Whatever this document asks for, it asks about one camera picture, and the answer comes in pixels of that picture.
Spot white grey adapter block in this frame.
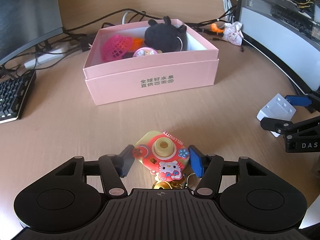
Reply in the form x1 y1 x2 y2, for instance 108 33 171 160
256 93 297 138

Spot hello kitty toy camera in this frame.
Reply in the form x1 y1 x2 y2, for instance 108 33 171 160
132 131 190 182

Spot gold bell keychain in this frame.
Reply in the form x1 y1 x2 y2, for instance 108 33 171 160
152 172 201 190

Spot white pink wrapper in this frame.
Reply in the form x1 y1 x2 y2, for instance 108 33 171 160
222 21 244 46

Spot orange plastic toy piece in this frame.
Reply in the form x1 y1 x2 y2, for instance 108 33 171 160
210 23 225 34

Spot pink yellow cake toy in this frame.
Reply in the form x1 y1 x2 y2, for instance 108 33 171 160
133 47 162 57

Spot pink plastic strainer scoop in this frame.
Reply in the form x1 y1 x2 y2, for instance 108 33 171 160
101 34 133 62

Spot black plush toy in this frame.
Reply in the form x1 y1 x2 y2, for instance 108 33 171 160
144 16 188 53

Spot white glass computer case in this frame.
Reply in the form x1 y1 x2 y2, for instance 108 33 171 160
236 0 319 94

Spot pink cardboard box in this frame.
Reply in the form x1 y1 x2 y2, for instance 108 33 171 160
83 21 219 105

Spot black keyboard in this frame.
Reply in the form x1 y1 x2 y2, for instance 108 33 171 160
0 70 36 124

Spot white desk power strip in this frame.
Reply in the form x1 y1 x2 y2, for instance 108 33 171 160
24 43 72 69

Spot black computer monitor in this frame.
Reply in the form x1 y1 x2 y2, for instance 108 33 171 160
0 0 63 64

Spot black cable bundle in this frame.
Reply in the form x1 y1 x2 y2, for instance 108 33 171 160
0 8 245 81

